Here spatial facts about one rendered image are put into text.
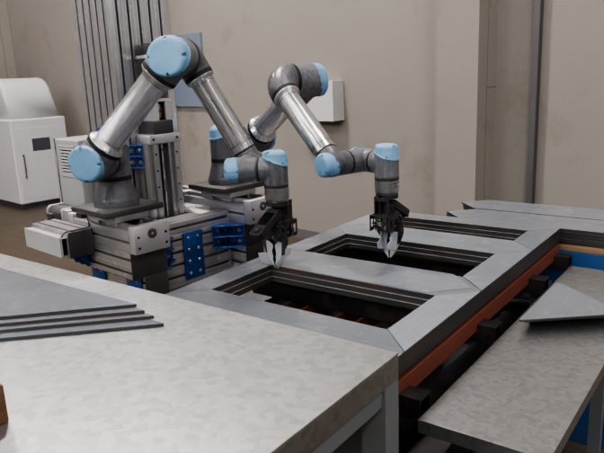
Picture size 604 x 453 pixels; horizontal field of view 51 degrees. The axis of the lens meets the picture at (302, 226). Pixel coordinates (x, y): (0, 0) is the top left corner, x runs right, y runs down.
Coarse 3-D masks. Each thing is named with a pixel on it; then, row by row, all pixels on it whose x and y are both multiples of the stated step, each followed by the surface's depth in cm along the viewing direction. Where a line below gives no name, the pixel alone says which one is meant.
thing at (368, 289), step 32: (416, 224) 254; (448, 224) 246; (416, 256) 218; (448, 256) 211; (480, 256) 205; (224, 288) 184; (256, 288) 193; (320, 288) 188; (352, 288) 182; (384, 288) 177; (448, 320) 153; (416, 352) 140
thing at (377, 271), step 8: (376, 264) 196; (384, 264) 196; (392, 264) 195; (360, 272) 189; (368, 272) 188; (376, 272) 188; (384, 272) 188; (360, 280) 182; (368, 280) 181; (376, 280) 181
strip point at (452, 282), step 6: (450, 276) 182; (456, 276) 182; (444, 282) 177; (450, 282) 177; (456, 282) 177; (462, 282) 176; (432, 288) 173; (438, 288) 173; (444, 288) 173; (450, 288) 172; (456, 288) 172; (462, 288) 172; (468, 288) 172
